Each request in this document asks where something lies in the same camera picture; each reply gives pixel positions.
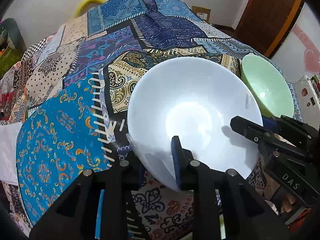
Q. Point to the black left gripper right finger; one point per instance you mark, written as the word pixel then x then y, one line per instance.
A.
pixel 224 197

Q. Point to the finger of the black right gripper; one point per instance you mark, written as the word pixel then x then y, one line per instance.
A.
pixel 251 130

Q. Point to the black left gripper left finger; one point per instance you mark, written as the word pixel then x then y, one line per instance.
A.
pixel 96 202

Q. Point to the light green bowl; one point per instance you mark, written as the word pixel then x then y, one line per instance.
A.
pixel 268 87

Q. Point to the white bowl black spots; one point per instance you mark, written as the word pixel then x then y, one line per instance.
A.
pixel 195 99

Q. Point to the right hand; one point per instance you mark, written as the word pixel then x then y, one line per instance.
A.
pixel 287 200

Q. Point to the white case with stickers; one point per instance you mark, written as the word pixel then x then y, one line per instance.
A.
pixel 308 100

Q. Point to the white cloth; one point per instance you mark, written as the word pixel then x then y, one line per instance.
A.
pixel 8 137

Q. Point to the brown wooden door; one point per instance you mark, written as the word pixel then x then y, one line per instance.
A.
pixel 265 24

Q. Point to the cardboard box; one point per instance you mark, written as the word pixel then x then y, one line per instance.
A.
pixel 202 13

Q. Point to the yellow hoop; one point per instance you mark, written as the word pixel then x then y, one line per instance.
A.
pixel 85 5

